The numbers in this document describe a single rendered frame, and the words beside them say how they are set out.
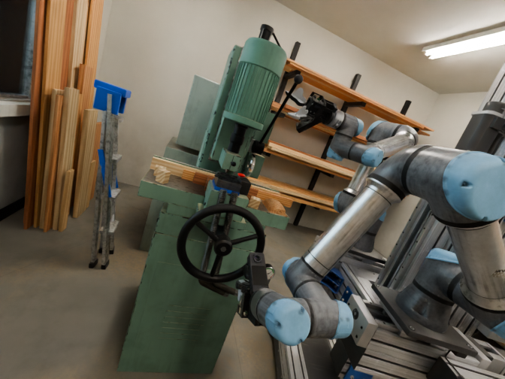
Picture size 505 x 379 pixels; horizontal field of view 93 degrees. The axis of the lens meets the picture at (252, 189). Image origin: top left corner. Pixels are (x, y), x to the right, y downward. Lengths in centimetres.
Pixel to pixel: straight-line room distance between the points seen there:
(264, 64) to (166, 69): 242
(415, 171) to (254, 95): 62
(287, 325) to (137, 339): 91
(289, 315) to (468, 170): 40
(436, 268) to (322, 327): 49
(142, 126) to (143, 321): 253
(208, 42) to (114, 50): 105
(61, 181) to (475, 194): 220
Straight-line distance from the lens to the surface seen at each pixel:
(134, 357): 140
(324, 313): 57
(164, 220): 97
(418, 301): 97
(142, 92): 334
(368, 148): 104
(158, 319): 124
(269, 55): 100
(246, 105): 97
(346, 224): 63
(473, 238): 67
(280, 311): 50
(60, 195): 224
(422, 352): 105
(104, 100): 163
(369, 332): 92
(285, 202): 118
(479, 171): 55
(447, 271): 94
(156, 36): 339
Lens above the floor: 119
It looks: 13 degrees down
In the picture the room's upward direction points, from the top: 20 degrees clockwise
